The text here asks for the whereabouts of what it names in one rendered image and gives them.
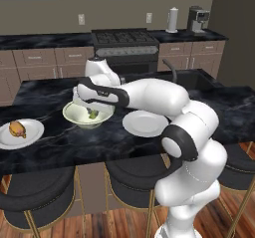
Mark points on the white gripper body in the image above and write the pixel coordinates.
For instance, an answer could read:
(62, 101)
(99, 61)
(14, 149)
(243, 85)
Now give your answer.
(99, 107)

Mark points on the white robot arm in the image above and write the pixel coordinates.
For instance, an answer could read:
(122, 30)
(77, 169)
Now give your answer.
(156, 97)

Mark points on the green lemon wedge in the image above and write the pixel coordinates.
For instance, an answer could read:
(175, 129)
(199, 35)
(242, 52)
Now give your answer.
(94, 115)

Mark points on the pale green bowl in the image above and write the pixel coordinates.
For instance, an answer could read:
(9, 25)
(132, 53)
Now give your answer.
(74, 116)

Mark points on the white plate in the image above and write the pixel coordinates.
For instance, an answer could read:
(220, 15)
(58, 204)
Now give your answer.
(144, 124)
(33, 130)

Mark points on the brown base cupboards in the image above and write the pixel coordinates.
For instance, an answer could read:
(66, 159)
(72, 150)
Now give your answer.
(40, 64)
(199, 54)

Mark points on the black gas range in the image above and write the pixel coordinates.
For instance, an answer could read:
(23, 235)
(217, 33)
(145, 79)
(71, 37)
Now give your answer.
(124, 41)

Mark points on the black bar stool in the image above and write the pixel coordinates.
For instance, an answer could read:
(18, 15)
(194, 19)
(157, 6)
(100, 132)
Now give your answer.
(237, 172)
(36, 195)
(132, 182)

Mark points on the black sink tap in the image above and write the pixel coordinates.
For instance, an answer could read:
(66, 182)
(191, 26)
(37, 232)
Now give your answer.
(172, 69)

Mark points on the white kettle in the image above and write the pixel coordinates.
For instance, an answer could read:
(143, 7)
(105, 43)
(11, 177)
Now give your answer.
(172, 19)

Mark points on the steel coffee machine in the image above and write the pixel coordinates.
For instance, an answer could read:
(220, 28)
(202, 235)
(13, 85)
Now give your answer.
(197, 19)

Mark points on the white wall socket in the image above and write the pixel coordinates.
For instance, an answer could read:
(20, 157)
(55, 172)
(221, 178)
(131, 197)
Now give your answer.
(81, 19)
(149, 17)

